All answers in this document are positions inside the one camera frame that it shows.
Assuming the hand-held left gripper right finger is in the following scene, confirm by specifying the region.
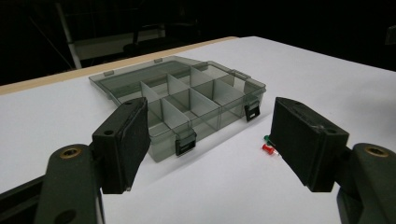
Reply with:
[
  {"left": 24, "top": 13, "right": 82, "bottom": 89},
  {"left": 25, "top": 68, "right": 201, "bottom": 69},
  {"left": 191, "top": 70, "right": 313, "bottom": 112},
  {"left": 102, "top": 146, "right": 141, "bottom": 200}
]
[{"left": 269, "top": 96, "right": 396, "bottom": 224}]

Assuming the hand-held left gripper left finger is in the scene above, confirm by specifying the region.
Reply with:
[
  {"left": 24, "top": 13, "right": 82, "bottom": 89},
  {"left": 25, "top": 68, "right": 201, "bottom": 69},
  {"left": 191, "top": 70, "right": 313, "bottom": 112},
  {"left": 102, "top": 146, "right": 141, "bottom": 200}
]
[{"left": 35, "top": 96, "right": 152, "bottom": 224}]

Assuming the red push pin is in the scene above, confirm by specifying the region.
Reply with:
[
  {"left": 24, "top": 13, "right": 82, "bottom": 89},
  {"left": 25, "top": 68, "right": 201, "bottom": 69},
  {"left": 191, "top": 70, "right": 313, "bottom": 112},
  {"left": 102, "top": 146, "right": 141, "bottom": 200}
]
[{"left": 262, "top": 143, "right": 280, "bottom": 157}]

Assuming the grey transparent compartment box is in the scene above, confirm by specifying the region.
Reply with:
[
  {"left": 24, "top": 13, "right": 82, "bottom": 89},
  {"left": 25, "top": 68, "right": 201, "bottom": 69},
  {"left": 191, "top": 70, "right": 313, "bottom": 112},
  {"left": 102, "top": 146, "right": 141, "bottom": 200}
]
[{"left": 88, "top": 55, "right": 267, "bottom": 163}]

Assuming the green push pin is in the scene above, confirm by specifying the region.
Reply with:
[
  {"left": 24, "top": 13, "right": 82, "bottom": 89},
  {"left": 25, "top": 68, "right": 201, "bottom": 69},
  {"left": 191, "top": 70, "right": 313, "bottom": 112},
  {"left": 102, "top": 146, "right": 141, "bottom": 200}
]
[{"left": 262, "top": 134, "right": 276, "bottom": 147}]

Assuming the white metal stand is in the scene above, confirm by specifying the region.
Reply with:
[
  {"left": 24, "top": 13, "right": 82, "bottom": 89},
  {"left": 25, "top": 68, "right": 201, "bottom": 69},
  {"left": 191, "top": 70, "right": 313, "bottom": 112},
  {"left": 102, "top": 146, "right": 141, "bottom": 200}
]
[{"left": 55, "top": 2, "right": 83, "bottom": 70}]

